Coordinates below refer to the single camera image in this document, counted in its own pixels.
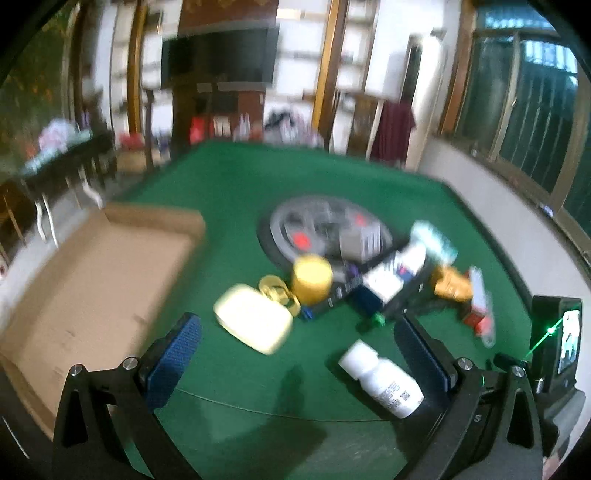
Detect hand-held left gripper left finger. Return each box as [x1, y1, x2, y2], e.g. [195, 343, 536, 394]
[52, 311, 204, 480]

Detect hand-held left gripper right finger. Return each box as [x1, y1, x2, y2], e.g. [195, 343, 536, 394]
[394, 314, 543, 480]

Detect small white pill bottle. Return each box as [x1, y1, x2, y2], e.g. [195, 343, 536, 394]
[338, 339, 424, 419]

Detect red and white tube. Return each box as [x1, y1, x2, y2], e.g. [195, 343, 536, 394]
[462, 267, 497, 344]

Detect cream plastic case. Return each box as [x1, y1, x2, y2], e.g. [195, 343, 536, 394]
[213, 284, 295, 355]

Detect orange yellow packet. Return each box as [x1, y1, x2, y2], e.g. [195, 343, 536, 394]
[431, 265, 472, 301]

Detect white bottle blue label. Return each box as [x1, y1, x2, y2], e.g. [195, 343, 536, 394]
[392, 240, 428, 278]

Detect shallow cardboard box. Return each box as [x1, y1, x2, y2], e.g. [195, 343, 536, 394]
[0, 203, 206, 439]

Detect teal tissue packet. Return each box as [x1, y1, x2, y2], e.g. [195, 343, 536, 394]
[411, 220, 459, 264]

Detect yellow lid jar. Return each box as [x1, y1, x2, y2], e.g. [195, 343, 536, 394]
[291, 254, 334, 306]

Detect yellow tape rings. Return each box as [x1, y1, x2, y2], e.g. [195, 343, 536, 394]
[259, 275, 301, 317]

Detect small grey white box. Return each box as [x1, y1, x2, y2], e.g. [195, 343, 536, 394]
[339, 224, 384, 261]

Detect round grey table centre panel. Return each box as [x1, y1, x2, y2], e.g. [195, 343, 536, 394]
[256, 194, 393, 273]

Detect black side table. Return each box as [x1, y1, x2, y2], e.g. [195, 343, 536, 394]
[18, 131, 116, 245]

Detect barred window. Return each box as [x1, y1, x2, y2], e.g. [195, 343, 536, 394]
[457, 9, 591, 241]

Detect dark red garment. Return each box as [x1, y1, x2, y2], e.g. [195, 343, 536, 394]
[370, 100, 416, 162]

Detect wooden clothes rack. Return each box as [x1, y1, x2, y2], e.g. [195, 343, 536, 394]
[355, 92, 385, 158]

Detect white plastic bag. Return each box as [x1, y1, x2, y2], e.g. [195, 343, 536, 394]
[39, 119, 77, 151]

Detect pile of clothes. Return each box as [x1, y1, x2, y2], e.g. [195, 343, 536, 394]
[265, 108, 324, 146]

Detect black television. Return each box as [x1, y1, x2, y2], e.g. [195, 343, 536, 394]
[161, 28, 278, 88]

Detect white standing air conditioner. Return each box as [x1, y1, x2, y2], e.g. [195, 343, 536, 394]
[365, 34, 444, 102]

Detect floral wall mural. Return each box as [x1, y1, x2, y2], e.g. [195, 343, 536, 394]
[0, 14, 70, 153]

